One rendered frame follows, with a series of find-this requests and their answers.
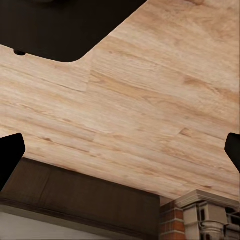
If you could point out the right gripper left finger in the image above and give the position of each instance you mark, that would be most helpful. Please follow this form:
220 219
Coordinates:
12 148

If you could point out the wood fireplace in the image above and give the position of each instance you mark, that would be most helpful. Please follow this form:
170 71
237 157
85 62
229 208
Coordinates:
208 216

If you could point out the cabinet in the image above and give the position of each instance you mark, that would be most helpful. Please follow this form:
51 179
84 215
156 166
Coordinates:
61 197

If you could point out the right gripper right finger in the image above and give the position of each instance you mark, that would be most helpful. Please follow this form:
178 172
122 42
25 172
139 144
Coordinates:
232 148

